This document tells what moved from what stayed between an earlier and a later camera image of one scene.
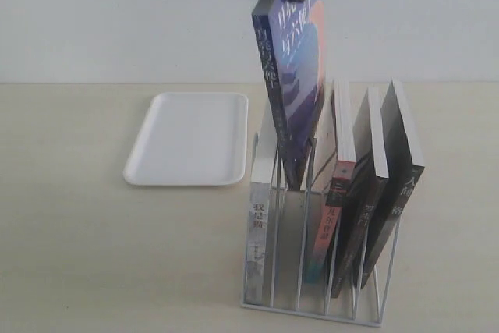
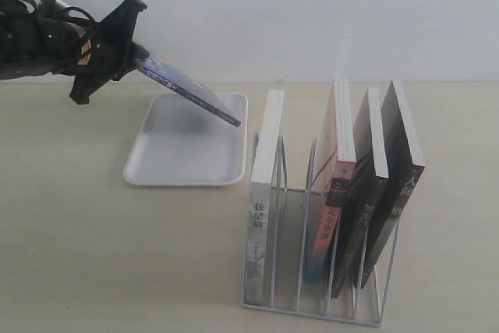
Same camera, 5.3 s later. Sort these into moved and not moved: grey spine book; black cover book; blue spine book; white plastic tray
Moved: blue spine book
Not moved: black cover book; grey spine book; white plastic tray
